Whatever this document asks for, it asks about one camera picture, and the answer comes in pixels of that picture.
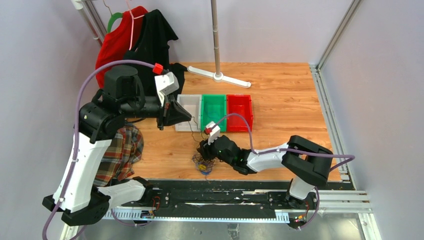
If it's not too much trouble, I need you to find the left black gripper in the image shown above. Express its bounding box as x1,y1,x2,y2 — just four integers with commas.
121,90,192,130

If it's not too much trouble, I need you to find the coloured cable bundle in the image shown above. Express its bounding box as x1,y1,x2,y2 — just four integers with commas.
192,152,217,181

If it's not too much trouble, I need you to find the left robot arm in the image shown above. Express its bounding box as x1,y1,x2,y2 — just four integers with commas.
42,64,192,226

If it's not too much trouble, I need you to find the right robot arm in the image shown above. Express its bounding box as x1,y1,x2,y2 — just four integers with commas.
197,135,334,209

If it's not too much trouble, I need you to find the white plastic bin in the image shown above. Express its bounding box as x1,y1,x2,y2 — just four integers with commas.
175,94,202,132

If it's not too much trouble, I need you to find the green plastic bin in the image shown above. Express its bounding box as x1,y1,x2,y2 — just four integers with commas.
200,94,227,131

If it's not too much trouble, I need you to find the red plastic bin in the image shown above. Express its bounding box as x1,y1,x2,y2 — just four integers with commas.
226,94,254,132

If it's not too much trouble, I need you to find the plaid flannel shirt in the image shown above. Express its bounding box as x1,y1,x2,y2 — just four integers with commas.
93,123,144,187

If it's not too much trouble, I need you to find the white stand with pole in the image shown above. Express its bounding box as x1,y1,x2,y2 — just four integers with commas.
187,0,252,89

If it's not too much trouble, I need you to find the black shirt on hanger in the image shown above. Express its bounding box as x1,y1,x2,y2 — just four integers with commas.
123,9,187,98

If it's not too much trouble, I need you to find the red shirt on hanger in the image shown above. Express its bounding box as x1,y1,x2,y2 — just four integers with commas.
95,6,149,69

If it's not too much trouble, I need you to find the pink clothes hanger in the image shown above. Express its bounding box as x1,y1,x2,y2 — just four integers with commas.
125,0,145,50

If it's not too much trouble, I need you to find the green clothes hanger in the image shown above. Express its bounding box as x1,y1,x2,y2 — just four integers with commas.
106,12,123,34

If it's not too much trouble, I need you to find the white clothes rack pole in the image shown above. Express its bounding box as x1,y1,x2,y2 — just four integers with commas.
71,0,107,47

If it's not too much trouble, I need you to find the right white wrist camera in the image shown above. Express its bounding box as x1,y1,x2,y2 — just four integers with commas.
204,121,221,145

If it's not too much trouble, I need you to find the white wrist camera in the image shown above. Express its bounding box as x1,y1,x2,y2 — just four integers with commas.
154,72,180,107
204,121,221,145

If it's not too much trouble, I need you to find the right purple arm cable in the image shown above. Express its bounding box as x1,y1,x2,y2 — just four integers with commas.
204,113,356,230

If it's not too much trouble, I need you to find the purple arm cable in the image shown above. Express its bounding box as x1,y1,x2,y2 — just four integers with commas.
204,113,356,230
41,59,165,240

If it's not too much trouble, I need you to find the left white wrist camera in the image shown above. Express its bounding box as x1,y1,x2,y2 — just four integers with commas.
154,72,180,107

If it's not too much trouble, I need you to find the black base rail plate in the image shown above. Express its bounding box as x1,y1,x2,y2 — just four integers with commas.
124,179,318,219

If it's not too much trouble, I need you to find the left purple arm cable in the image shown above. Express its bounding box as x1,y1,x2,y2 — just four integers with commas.
41,59,165,240

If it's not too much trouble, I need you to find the aluminium corner frame post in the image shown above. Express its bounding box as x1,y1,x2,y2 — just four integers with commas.
315,0,363,72

